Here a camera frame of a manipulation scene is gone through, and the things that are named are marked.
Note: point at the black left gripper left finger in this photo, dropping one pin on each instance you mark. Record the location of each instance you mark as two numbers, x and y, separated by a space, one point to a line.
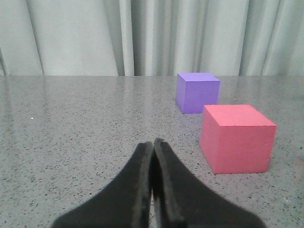
123 203

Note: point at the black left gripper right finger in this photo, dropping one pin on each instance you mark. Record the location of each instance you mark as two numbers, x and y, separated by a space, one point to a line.
182 201

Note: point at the red foam cube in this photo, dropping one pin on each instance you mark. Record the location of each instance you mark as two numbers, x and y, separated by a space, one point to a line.
236 138

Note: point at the purple foam cube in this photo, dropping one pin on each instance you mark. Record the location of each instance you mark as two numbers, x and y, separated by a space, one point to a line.
194 90

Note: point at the pale green curtain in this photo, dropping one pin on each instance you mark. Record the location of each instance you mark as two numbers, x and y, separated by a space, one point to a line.
151 37

